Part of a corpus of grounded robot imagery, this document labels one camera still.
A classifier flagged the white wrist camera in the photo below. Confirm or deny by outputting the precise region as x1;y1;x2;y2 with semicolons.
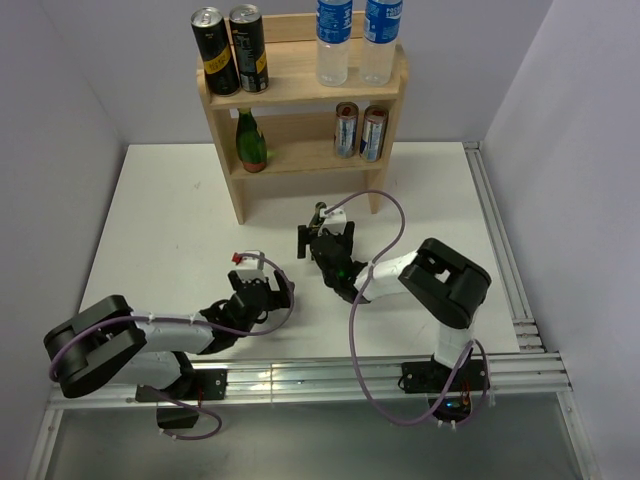
232;250;266;283
319;207;348;235

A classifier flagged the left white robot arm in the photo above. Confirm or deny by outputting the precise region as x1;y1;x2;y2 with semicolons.
43;271;295;400

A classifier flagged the clear water bottle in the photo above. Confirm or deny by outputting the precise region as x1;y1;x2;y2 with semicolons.
359;0;404;86
316;0;353;87

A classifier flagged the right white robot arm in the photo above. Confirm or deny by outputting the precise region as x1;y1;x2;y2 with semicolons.
297;220;492;390

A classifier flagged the black yellow can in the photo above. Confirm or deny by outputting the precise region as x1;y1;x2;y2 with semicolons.
229;4;269;93
191;7;240;96

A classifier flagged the silver blue energy can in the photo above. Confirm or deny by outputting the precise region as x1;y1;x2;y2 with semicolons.
359;105;389;162

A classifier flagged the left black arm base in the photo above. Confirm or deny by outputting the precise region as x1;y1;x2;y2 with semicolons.
134;368;228;433

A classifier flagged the aluminium right rail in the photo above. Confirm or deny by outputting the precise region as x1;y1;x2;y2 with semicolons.
462;142;546;354

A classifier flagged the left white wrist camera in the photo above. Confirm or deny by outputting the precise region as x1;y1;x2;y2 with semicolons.
232;250;266;283

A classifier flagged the silver red-tab can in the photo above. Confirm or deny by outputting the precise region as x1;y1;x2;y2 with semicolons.
334;102;359;158

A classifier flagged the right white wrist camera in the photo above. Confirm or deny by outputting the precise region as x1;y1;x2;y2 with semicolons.
319;207;348;235

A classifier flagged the aluminium rail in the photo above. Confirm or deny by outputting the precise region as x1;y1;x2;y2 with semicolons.
462;142;546;354
47;353;572;410

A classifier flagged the aluminium front rail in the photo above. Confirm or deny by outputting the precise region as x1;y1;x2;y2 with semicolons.
47;353;572;410

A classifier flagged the wooden three-tier shelf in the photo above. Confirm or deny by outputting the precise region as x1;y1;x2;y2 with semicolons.
196;11;409;223

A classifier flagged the left black yellow can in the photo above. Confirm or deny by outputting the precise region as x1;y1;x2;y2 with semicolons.
191;7;240;96

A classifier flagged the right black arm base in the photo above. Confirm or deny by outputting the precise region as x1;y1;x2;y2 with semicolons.
398;359;490;422

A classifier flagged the green glass bottle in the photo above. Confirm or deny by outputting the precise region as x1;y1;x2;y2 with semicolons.
235;108;273;173
309;201;327;230

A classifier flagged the right black yellow can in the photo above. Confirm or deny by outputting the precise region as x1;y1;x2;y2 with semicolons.
229;4;269;93

